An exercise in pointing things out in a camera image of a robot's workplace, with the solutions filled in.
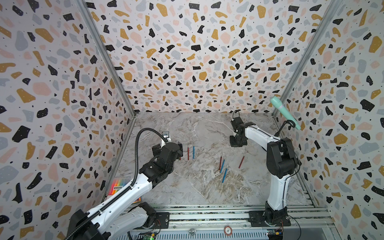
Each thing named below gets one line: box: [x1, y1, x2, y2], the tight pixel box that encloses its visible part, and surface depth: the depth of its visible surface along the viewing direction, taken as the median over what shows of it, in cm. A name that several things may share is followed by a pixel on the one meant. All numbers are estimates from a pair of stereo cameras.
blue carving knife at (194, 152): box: [192, 146, 196, 159], surface depth 102 cm
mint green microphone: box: [270, 96, 301, 130], surface depth 82 cm
